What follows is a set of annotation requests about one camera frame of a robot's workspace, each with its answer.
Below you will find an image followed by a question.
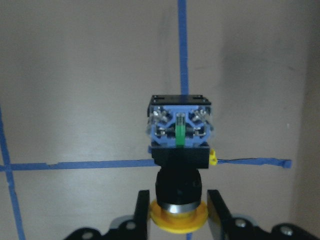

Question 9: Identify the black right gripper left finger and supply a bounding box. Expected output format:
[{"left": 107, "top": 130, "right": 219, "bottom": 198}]
[{"left": 133, "top": 190, "right": 150, "bottom": 240}]

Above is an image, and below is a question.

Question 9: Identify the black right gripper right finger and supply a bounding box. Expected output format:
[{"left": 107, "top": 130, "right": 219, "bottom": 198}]
[{"left": 207, "top": 189, "right": 235, "bottom": 240}]

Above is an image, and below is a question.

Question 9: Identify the yellow push button switch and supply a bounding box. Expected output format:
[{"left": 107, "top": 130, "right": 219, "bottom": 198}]
[{"left": 147, "top": 94, "right": 218, "bottom": 234}]

